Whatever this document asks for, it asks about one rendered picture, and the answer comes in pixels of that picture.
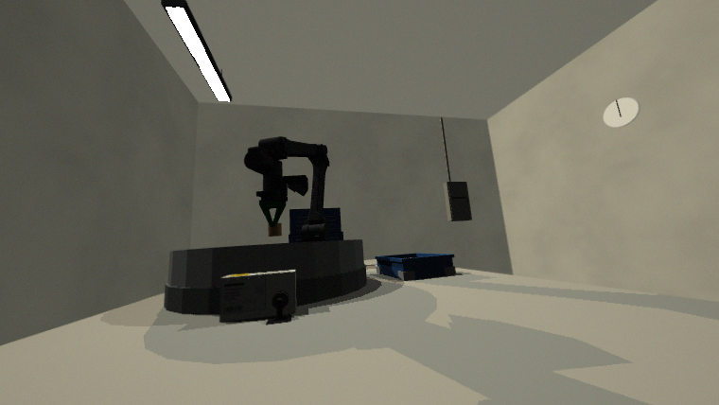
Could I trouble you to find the blue crate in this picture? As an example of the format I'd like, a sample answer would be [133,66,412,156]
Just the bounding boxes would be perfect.
[375,253,456,281]

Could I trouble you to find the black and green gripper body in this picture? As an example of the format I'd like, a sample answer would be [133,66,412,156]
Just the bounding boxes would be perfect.
[256,174,288,203]

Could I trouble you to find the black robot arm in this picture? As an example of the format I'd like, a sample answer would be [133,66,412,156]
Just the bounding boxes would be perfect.
[244,136,329,242]

